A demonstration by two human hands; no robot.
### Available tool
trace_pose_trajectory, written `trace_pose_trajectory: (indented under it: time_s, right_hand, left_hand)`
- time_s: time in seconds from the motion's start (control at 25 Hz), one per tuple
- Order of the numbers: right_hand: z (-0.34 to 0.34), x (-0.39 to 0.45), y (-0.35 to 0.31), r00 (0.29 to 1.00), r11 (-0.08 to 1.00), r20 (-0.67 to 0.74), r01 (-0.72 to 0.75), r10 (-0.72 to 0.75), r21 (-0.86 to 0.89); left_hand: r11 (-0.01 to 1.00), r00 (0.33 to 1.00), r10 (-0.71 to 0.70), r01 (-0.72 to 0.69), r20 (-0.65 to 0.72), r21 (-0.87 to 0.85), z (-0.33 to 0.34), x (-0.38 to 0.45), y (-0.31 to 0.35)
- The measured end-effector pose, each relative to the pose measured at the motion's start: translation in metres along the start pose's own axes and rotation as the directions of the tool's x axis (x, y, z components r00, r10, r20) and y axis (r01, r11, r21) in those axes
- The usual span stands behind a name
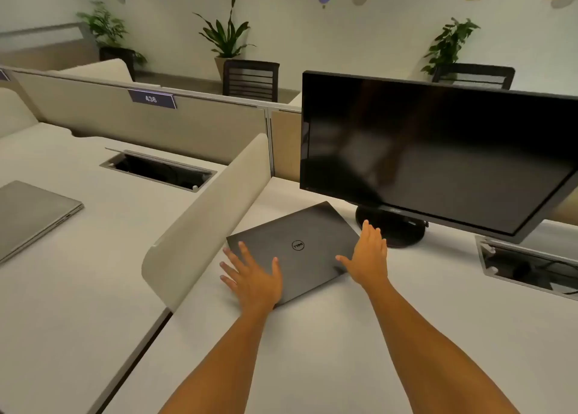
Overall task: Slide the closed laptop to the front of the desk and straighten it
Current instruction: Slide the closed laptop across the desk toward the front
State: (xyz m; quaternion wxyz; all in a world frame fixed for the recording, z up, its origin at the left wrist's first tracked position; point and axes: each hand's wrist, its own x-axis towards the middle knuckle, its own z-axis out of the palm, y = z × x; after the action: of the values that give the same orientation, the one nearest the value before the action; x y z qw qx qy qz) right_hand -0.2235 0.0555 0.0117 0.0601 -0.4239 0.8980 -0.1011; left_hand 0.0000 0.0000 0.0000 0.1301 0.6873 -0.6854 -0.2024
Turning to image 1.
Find person's right hand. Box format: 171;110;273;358
335;220;389;291

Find person's left hand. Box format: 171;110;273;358
219;241;284;314

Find black laptop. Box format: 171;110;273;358
226;201;362;308

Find person's left forearm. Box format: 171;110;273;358
158;302;283;414

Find person's right forearm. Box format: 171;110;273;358
362;277;521;414

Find curved cream desk divider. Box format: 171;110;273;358
141;132;272;313
0;87;39;139
47;57;134;84

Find brown partition panel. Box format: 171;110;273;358
269;108;302;183

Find black computer monitor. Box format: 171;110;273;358
299;70;578;249

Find blue desk number sign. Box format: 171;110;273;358
127;88;178;110

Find black slatted office chair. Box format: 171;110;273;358
222;59;281;103

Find grey desk partition panel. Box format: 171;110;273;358
0;65;302;167

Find silver closed laptop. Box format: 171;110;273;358
0;180;85;264

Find black mesh office chair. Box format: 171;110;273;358
432;63;516;91

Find long-leaf plant in beige pot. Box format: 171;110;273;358
193;0;256;81

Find small-leaf green potted plant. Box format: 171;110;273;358
421;17;481;77

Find bushy plant in black pot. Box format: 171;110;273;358
76;0;148;83

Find open desk cable hatch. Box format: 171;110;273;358
474;235;578;302
99;147;218;193

